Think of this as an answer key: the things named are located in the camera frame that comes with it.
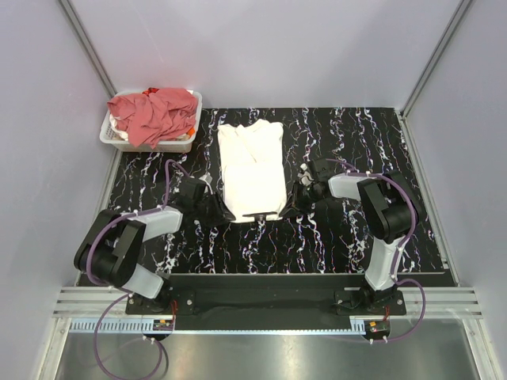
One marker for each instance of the black marbled table mat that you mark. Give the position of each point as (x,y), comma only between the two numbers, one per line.
(333,238)

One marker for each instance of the grey slotted cable duct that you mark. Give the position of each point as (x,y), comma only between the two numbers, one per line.
(340,326)

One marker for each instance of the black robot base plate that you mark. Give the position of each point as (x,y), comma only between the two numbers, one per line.
(343,294)

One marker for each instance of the aluminium frame post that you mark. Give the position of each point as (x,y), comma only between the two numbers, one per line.
(87,46)
(448,34)

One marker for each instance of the pink crumpled t-shirt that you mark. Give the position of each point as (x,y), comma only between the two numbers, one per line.
(154,115)

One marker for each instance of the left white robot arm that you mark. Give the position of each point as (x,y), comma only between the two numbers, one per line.
(110,251)

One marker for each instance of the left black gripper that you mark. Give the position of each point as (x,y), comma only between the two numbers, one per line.
(222,214)

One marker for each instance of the right aluminium frame post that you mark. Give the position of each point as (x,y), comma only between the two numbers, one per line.
(448,34)

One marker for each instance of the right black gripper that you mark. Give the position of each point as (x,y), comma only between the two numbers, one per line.
(295,207)

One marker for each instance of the white t-shirt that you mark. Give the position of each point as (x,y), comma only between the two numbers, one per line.
(251,160)

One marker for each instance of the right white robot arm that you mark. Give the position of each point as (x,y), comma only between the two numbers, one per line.
(391,209)

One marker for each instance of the left aluminium frame post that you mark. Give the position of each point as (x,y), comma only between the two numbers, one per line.
(87,46)

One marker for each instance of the white garment in basket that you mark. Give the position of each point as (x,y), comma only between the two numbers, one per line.
(113,123)

